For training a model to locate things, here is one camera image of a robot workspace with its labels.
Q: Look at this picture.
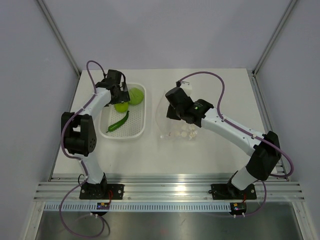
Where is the clear dotted zip bag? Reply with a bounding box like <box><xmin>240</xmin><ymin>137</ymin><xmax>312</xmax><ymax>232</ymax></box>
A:
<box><xmin>155</xmin><ymin>90</ymin><xmax>198</xmax><ymax>141</ymax></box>

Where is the green cabbage toy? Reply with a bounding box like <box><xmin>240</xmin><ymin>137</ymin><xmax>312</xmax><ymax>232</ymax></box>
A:
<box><xmin>128</xmin><ymin>87</ymin><xmax>144</xmax><ymax>106</ymax></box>

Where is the light green apple toy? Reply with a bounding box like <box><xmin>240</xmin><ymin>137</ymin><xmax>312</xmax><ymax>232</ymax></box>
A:
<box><xmin>114</xmin><ymin>102</ymin><xmax>129</xmax><ymax>113</ymax></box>

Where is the green chili pepper toy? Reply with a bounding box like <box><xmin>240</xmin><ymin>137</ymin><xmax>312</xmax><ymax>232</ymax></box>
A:
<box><xmin>106</xmin><ymin>110</ymin><xmax>130</xmax><ymax>133</ymax></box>

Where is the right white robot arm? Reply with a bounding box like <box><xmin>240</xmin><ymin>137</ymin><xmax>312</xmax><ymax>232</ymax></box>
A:
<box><xmin>165</xmin><ymin>87</ymin><xmax>282</xmax><ymax>200</ymax></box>

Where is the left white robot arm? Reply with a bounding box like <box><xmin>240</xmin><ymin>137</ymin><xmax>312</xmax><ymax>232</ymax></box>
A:
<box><xmin>60</xmin><ymin>69</ymin><xmax>130</xmax><ymax>199</ymax></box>

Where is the white perforated plastic basket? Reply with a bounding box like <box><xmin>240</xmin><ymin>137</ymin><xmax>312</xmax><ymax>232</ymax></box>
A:
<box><xmin>98</xmin><ymin>82</ymin><xmax>146</xmax><ymax>141</ymax></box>

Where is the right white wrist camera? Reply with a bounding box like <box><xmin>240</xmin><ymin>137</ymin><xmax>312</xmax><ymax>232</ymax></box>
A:
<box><xmin>180</xmin><ymin>80</ymin><xmax>193</xmax><ymax>97</ymax></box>

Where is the right aluminium frame post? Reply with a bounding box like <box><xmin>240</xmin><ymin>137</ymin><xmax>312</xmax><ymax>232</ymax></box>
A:
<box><xmin>252</xmin><ymin>0</ymin><xmax>300</xmax><ymax>77</ymax></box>

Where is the aluminium frame post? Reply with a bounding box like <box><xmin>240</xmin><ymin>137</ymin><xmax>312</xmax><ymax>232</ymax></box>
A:
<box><xmin>252</xmin><ymin>0</ymin><xmax>300</xmax><ymax>77</ymax></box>
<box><xmin>35</xmin><ymin>0</ymin><xmax>82</xmax><ymax>79</ymax></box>

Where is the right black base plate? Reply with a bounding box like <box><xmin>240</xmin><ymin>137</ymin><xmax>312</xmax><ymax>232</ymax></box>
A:
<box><xmin>208</xmin><ymin>183</ymin><xmax>257</xmax><ymax>200</ymax></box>

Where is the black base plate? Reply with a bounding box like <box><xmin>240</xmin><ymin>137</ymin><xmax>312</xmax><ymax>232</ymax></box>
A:
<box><xmin>208</xmin><ymin>183</ymin><xmax>257</xmax><ymax>200</ymax></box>
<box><xmin>79</xmin><ymin>183</ymin><xmax>125</xmax><ymax>200</ymax></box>

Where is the left aluminium frame post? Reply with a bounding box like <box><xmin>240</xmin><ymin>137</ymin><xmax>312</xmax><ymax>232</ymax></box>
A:
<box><xmin>35</xmin><ymin>0</ymin><xmax>82</xmax><ymax>79</ymax></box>

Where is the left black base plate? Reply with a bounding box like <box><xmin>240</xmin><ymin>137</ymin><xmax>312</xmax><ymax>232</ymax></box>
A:
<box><xmin>79</xmin><ymin>183</ymin><xmax>125</xmax><ymax>200</ymax></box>

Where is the aluminium mounting rail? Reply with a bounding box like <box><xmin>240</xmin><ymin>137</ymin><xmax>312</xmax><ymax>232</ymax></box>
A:
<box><xmin>34</xmin><ymin>174</ymin><xmax>305</xmax><ymax>202</ymax></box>

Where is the white slotted cable duct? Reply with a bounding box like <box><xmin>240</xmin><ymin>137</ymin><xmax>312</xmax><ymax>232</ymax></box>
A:
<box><xmin>44</xmin><ymin>202</ymin><xmax>231</xmax><ymax>213</ymax></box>

